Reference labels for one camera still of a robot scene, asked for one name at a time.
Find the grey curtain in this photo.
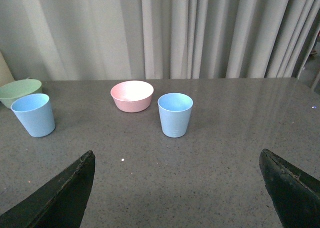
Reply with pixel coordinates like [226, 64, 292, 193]
[0, 0, 320, 80]

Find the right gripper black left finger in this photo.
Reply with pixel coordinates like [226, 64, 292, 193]
[0, 151, 96, 228]

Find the pink bowl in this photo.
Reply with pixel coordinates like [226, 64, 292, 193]
[110, 80, 154, 113]

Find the blue cup left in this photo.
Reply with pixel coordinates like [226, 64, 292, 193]
[11, 93, 56, 138]

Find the blue cup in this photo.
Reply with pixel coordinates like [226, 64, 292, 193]
[11, 93, 56, 138]
[157, 93, 194, 138]

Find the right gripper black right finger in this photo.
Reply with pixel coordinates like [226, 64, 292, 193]
[259, 149, 320, 228]

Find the blue cup right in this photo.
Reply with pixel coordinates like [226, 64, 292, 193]
[157, 93, 194, 138]

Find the green bowl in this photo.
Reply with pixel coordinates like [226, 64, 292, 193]
[0, 79, 42, 109]

